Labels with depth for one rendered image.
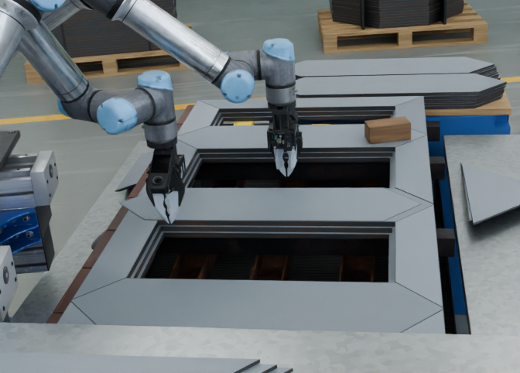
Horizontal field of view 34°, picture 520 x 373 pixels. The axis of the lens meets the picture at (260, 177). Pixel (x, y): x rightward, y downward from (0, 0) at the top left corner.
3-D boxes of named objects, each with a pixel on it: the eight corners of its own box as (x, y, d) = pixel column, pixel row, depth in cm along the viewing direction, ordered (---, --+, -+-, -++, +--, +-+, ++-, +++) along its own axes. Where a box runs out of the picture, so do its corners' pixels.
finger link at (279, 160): (272, 183, 217) (270, 150, 213) (275, 174, 223) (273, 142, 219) (285, 183, 217) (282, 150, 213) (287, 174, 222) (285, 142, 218)
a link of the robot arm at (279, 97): (267, 80, 213) (299, 79, 212) (268, 97, 215) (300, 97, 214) (263, 89, 206) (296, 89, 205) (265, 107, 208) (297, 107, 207)
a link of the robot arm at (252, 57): (213, 60, 199) (259, 57, 199) (215, 48, 209) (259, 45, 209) (216, 92, 202) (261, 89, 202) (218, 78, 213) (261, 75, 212)
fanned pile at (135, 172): (186, 152, 286) (184, 141, 285) (156, 203, 251) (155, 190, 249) (151, 152, 288) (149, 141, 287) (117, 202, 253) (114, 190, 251)
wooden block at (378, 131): (405, 131, 242) (405, 115, 240) (411, 139, 237) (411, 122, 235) (364, 136, 241) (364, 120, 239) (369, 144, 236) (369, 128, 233)
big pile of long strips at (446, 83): (497, 71, 307) (497, 55, 304) (511, 108, 271) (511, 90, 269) (281, 76, 320) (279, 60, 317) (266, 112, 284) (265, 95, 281)
